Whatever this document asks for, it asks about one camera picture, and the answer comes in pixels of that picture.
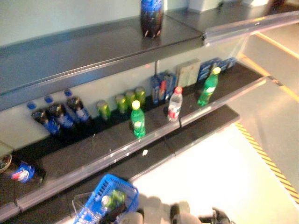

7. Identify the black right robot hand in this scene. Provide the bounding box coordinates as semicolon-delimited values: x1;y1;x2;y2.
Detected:
211;207;232;224

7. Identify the blue plastic shopping basket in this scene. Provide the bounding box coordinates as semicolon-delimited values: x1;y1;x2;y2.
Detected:
73;174;140;224

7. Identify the green Sprite bottle yellow cap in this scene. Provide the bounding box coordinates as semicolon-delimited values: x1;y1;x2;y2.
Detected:
130;100;147;139
197;67;222;107

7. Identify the silver left robot leg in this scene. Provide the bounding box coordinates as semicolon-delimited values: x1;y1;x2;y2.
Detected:
121;211;144;224

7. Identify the black base shelf board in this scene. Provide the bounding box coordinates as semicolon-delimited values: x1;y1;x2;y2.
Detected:
14;104;241;224

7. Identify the clear water bottle red cap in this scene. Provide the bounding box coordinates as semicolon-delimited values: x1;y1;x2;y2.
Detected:
167;86;184;122

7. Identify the blue and red snack box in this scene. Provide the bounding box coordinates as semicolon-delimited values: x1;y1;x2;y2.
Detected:
158;79;168;102

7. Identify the white flat box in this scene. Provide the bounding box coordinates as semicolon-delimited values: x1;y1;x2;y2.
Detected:
186;59;201;86
176;63;190;87

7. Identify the blue Oreo cookie box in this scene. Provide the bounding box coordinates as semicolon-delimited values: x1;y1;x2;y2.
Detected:
198;58;223;81
221;57;237;70

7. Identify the Pepsi bottle blue label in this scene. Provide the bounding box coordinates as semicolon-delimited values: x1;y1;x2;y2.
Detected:
64;89;92;124
44;96;76;130
26;102;61;136

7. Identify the Pepsi bottle globe logo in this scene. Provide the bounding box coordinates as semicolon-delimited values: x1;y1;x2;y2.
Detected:
9;160;47;185

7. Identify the dark grey high shelf board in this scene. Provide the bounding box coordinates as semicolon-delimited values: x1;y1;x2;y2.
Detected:
0;0;299;110

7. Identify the large Pepsi bottle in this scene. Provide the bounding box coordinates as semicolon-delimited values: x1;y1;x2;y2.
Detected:
139;0;165;39

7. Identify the black shelf board clear rail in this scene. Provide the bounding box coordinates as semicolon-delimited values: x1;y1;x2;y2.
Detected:
0;62;268;222

